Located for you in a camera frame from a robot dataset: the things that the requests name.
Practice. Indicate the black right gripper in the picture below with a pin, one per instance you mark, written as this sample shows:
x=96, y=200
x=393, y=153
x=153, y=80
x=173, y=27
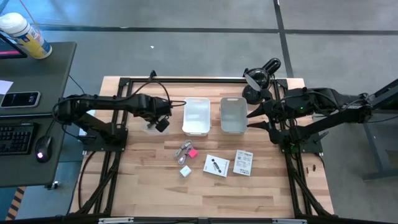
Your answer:
x=280, y=118

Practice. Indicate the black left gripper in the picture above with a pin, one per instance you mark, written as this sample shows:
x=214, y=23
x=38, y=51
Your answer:
x=155, y=107

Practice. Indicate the white labelled box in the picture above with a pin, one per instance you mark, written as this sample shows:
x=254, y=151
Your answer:
x=243, y=162

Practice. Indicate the pink charger cube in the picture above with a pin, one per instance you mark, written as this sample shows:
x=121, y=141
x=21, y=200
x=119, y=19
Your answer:
x=193, y=153

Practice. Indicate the white charger cube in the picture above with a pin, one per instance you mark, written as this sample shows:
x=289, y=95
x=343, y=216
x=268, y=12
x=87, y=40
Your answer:
x=185, y=171

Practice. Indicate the white acer product box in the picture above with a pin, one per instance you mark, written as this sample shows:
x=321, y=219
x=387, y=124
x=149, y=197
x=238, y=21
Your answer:
x=216, y=165

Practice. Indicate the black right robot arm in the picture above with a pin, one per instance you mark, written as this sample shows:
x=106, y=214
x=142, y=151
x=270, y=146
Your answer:
x=335, y=121

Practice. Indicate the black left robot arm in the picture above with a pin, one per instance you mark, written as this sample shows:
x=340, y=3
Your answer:
x=102, y=102

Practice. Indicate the clear plastic bin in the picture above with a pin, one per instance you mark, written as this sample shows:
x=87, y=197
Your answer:
x=149, y=131

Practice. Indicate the grey plastic bin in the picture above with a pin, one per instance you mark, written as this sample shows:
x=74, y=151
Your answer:
x=234, y=116

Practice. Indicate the white plastic bin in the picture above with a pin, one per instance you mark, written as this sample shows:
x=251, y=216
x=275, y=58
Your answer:
x=196, y=118

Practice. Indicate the black desk lamp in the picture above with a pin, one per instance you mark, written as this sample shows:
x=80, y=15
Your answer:
x=259, y=79

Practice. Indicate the white power adapter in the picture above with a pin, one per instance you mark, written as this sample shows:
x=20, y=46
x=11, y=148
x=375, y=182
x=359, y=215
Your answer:
x=81, y=132

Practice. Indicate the black computer mouse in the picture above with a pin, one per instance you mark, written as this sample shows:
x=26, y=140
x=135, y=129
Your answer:
x=43, y=149

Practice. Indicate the dark grey metal stand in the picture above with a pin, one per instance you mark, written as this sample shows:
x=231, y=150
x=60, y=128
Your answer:
x=377, y=146

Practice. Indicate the black desk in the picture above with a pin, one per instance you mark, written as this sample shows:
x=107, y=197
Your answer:
x=31, y=71

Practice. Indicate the black smartphone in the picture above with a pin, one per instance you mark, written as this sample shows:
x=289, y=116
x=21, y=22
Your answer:
x=20, y=99

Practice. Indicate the black keyboard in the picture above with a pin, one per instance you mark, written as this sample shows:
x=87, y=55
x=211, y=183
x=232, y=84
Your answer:
x=15, y=138

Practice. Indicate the white paper sheet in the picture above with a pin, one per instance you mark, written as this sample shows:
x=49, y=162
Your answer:
x=4, y=87

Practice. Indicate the white wipes canister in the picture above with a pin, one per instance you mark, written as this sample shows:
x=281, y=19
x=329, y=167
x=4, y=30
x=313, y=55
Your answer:
x=28, y=35

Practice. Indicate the desk monitor screen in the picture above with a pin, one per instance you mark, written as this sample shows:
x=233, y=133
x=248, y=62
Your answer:
x=9, y=49

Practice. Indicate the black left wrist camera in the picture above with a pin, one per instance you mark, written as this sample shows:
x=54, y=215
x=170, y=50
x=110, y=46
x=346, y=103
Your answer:
x=162, y=125

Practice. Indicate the silver metal bracket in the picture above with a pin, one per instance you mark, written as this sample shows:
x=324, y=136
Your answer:
x=289, y=221
x=115, y=220

